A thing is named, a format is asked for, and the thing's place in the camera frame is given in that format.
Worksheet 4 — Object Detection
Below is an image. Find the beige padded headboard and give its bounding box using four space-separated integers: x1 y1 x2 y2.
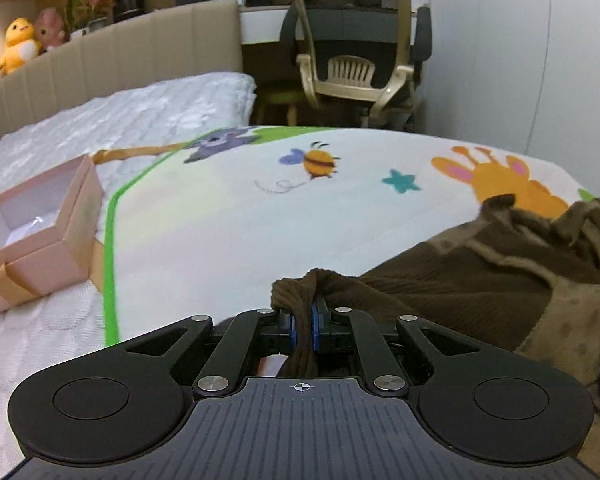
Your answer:
0 0 242 138

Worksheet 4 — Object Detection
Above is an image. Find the cartoon animal print blanket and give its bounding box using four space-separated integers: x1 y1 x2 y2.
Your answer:
94 127 592 344

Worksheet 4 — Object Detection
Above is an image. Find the pink cardboard gift box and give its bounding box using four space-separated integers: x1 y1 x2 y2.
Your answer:
0 155 104 312

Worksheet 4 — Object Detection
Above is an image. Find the potted plant with pink flowers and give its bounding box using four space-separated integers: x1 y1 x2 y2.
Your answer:
64 0 112 38

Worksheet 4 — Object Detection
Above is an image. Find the black round appliance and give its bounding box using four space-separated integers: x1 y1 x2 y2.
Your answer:
112 0 146 23

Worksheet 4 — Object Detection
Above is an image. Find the small wooden stool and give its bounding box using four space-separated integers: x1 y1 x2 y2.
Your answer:
253 81 306 127

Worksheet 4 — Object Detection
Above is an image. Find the yellow duck plush toy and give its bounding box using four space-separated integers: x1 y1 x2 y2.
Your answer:
0 18 41 76

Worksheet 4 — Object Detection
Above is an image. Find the beige mesh office chair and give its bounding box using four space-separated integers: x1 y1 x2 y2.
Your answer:
279 0 432 127

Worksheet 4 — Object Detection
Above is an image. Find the pink plush toy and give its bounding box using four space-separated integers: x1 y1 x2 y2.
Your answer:
34 8 68 52

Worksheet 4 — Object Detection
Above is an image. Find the brown dotted knit garment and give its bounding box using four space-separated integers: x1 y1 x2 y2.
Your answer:
271 195 600 475

